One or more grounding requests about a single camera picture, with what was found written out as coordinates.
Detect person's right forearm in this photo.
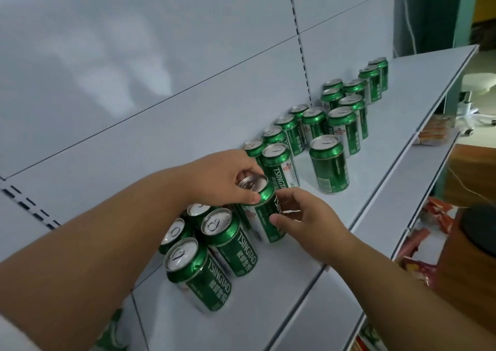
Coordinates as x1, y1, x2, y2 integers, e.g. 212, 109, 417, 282
327, 234, 496, 351

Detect person's left forearm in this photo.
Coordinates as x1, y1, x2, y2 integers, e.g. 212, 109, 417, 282
0, 164, 194, 351

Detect slotted shelf upright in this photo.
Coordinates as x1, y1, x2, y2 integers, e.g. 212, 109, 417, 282
286, 0, 313, 108

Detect white shelf back panel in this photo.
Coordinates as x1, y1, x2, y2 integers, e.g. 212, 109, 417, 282
0, 0, 396, 264

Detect dark green curtain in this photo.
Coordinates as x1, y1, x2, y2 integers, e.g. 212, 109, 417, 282
393, 0, 478, 58

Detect red snack packets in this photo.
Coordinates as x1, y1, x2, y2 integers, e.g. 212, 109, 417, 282
395, 196, 455, 285

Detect person's left hand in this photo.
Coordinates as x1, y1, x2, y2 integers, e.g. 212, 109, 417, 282
182, 149, 261, 209

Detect white cable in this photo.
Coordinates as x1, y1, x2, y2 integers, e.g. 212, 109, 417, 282
398, 0, 418, 54

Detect rows of green cans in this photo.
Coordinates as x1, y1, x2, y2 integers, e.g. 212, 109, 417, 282
158, 56, 389, 314

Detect green beverage can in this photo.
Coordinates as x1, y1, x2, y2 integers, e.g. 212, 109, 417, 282
236, 174, 288, 244

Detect orange snack packets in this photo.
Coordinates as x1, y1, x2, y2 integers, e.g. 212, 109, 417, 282
413, 115, 459, 147

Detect black round lid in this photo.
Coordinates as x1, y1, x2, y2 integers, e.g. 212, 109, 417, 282
460, 205, 496, 258

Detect brown wooden cabinet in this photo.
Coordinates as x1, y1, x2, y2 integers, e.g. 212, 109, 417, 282
436, 207, 496, 326

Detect person's right hand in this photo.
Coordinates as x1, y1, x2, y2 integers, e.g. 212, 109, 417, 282
269, 187, 356, 266

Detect white metal shelf board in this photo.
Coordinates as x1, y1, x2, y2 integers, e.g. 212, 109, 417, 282
131, 44, 480, 351
269, 129, 462, 351

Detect white swivel stool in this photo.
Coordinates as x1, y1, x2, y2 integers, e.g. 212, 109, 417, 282
454, 73, 496, 136

